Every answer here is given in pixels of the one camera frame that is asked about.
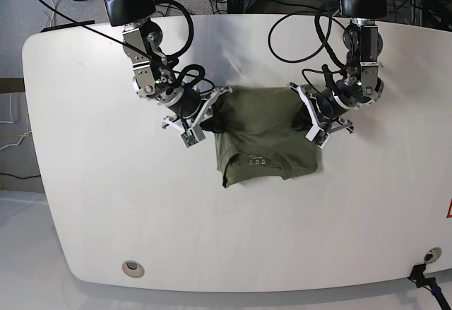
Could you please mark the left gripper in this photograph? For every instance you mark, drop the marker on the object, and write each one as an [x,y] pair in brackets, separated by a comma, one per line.
[317,109]

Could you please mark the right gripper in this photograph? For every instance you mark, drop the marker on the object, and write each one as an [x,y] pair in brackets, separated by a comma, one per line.
[194,109]

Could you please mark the olive green T-shirt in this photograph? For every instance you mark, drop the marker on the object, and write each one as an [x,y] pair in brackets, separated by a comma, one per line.
[259,137]

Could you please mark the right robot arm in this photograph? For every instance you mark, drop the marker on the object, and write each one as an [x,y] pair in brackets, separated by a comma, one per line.
[154,70]

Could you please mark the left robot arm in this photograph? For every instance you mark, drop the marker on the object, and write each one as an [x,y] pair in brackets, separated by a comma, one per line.
[359,84]

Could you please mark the black table leg base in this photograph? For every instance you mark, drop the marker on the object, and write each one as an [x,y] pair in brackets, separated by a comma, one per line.
[239,6]

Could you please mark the table grommet hole left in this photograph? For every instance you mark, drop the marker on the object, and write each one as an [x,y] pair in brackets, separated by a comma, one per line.
[133,269]

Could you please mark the table grommet hole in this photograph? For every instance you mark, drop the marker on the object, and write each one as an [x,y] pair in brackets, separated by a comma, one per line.
[133,269]
[432,255]

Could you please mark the red warning sticker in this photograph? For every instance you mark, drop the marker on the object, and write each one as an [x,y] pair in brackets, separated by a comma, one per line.
[449,212]

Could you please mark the table grommet hole right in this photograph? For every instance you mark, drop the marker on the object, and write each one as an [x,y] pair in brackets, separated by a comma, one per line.
[432,255]

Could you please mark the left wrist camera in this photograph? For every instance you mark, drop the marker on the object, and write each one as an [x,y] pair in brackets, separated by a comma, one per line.
[318,136]

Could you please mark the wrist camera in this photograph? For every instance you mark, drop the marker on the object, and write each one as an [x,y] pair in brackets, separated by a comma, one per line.
[193,136]
[318,136]

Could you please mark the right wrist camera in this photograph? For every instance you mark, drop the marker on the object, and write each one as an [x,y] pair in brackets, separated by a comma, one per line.
[193,136]

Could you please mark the black clamp with cable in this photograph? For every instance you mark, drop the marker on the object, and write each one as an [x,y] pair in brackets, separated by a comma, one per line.
[417,277]

